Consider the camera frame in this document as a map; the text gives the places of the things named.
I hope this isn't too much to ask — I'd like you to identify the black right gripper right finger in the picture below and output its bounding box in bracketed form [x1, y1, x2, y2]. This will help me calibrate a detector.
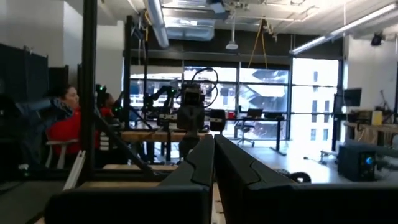
[215, 134, 398, 224]

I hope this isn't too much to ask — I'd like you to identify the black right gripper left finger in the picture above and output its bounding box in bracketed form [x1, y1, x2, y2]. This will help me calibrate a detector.
[43, 133, 216, 224]

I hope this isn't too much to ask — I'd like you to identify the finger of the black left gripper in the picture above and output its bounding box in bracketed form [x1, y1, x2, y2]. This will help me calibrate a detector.
[191, 109, 205, 131]
[178, 109, 192, 131]

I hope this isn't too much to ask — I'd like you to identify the black office chair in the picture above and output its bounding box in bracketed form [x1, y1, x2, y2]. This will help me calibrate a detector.
[234, 119, 259, 147]

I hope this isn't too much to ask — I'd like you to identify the wooden workbench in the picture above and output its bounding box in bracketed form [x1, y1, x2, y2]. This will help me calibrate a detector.
[119, 129, 212, 143]
[343, 121, 398, 147]

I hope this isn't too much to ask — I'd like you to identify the black standing desk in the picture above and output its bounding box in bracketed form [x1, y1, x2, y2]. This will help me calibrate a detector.
[229, 116, 289, 156]

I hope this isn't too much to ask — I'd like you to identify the black computer tower blue light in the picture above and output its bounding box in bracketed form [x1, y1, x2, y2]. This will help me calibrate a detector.
[337, 144, 377, 183]

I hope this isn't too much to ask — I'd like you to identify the white aluminium profile bar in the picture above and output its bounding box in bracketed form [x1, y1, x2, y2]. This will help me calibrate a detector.
[63, 150, 86, 191]

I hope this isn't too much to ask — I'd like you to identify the white pendant ceiling fixture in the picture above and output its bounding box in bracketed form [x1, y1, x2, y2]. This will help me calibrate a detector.
[225, 12, 239, 50]

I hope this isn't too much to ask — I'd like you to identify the person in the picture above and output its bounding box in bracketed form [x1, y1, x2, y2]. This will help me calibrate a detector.
[98, 92, 123, 121]
[45, 84, 100, 156]
[0, 95, 75, 175]

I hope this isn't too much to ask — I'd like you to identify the white chair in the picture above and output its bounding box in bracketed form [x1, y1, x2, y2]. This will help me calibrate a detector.
[45, 139, 80, 170]

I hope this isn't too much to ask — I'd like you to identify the yellow box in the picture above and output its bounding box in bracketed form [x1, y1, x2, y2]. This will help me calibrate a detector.
[371, 110, 384, 126]

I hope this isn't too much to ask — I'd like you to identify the black monitor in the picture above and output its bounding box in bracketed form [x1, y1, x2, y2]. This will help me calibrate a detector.
[334, 88, 363, 108]

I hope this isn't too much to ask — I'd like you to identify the white ceiling light strip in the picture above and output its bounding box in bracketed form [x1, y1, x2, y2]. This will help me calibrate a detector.
[289, 2, 398, 57]

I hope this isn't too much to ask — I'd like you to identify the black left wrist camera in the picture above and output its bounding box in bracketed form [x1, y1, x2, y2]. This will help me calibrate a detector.
[182, 83, 205, 107]

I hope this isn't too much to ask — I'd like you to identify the black frame corner hook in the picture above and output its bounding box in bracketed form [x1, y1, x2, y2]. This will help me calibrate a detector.
[276, 169, 312, 184]

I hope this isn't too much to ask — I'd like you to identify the orange hanging cord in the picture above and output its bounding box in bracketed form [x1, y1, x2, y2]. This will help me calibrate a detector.
[248, 18, 274, 71]

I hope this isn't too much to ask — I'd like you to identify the silver ventilation duct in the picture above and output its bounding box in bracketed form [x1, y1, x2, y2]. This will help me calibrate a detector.
[142, 0, 170, 49]

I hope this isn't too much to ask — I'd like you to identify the black aluminium table frame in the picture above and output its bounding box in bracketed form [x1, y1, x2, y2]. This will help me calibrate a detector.
[0, 0, 178, 187]

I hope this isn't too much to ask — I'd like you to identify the black ceiling camera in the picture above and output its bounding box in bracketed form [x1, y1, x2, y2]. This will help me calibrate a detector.
[369, 32, 385, 47]

